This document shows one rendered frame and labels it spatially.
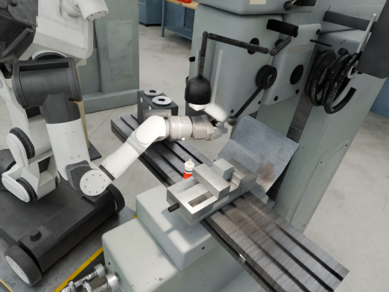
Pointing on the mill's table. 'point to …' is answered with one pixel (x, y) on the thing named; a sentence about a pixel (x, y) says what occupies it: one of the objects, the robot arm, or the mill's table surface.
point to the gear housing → (256, 6)
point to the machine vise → (175, 190)
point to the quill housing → (234, 58)
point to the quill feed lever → (270, 72)
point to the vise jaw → (210, 180)
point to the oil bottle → (188, 169)
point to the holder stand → (154, 103)
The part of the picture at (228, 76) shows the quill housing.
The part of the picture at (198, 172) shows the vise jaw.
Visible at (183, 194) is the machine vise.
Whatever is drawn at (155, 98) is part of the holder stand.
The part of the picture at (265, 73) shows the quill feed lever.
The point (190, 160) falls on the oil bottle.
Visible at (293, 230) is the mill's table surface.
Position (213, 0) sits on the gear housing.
